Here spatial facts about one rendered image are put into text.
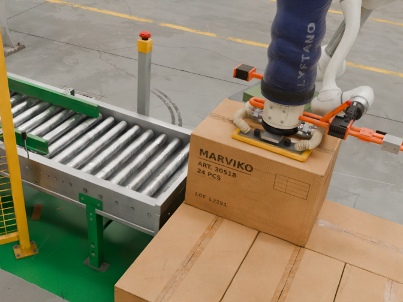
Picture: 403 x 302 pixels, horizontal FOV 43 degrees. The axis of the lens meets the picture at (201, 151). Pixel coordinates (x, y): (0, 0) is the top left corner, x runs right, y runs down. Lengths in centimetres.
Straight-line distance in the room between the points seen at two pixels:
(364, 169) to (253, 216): 181
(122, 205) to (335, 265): 101
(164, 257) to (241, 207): 43
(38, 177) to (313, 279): 145
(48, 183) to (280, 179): 120
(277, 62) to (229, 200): 68
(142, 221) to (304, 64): 106
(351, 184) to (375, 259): 145
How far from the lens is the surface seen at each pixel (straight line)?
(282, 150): 215
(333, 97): 246
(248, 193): 226
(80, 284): 283
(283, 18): 199
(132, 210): 245
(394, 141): 215
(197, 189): 237
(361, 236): 250
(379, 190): 383
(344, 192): 369
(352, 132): 215
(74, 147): 285
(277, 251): 229
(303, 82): 207
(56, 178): 265
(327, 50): 295
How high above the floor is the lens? 211
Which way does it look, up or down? 33 degrees down
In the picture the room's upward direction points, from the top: 6 degrees clockwise
